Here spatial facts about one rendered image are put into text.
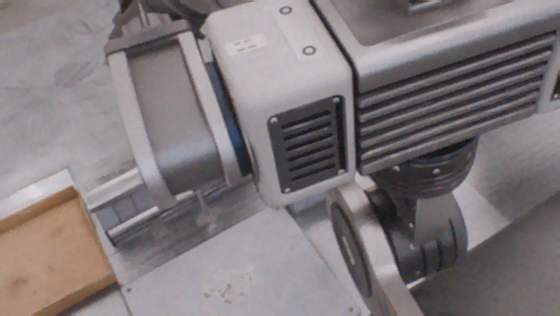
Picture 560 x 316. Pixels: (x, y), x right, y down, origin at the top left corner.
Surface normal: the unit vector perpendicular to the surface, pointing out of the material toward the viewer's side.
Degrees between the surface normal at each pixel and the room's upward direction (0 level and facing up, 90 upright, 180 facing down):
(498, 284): 0
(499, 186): 0
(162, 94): 0
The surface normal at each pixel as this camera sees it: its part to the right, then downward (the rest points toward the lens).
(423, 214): 0.35, 0.71
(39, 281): -0.08, -0.62
